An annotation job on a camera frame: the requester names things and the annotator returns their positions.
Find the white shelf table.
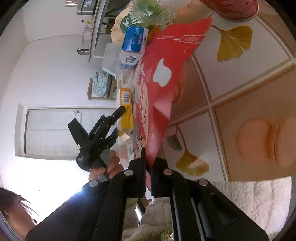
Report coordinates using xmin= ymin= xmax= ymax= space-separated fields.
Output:
xmin=88 ymin=0 xmax=120 ymax=63

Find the silver rice cooker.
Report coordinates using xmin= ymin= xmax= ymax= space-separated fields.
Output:
xmin=65 ymin=0 xmax=98 ymax=15

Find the patterned tablecloth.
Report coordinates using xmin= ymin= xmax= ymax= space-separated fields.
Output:
xmin=154 ymin=1 xmax=295 ymax=181

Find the white door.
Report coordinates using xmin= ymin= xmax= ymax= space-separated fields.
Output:
xmin=15 ymin=104 xmax=115 ymax=160

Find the blue white carton box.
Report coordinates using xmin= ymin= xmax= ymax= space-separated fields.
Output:
xmin=120 ymin=26 xmax=149 ymax=70

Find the person's left hand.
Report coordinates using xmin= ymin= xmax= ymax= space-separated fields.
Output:
xmin=88 ymin=150 xmax=123 ymax=181

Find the green plastic bag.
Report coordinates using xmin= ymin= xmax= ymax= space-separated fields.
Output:
xmin=120 ymin=1 xmax=177 ymax=30

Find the wooden chair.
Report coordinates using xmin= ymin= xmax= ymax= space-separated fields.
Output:
xmin=87 ymin=71 xmax=116 ymax=100

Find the red round container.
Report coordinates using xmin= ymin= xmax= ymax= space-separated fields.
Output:
xmin=201 ymin=0 xmax=259 ymax=21

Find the person's head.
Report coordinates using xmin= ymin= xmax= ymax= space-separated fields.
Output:
xmin=1 ymin=187 xmax=38 ymax=240

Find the yellow carton box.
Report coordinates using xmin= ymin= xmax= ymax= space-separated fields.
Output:
xmin=116 ymin=88 xmax=133 ymax=130

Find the red snack bag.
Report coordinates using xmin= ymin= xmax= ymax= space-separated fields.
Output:
xmin=133 ymin=16 xmax=213 ymax=195

